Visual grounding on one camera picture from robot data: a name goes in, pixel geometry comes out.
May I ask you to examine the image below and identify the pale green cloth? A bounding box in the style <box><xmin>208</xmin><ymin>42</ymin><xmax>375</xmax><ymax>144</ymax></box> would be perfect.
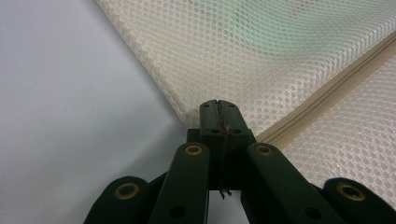
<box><xmin>228</xmin><ymin>0</ymin><xmax>316</xmax><ymax>59</ymax></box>

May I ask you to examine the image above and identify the cream mesh laundry bag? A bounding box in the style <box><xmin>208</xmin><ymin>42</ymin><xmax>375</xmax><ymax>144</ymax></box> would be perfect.
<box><xmin>94</xmin><ymin>0</ymin><xmax>396</xmax><ymax>210</ymax></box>

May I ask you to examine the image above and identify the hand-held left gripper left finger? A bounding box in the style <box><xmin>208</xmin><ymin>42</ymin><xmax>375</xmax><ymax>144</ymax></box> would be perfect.
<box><xmin>199</xmin><ymin>99</ymin><xmax>226</xmax><ymax>191</ymax></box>

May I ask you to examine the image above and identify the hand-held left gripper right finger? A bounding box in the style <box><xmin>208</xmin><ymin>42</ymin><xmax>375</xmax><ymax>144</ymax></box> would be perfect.
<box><xmin>218</xmin><ymin>99</ymin><xmax>258</xmax><ymax>191</ymax></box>

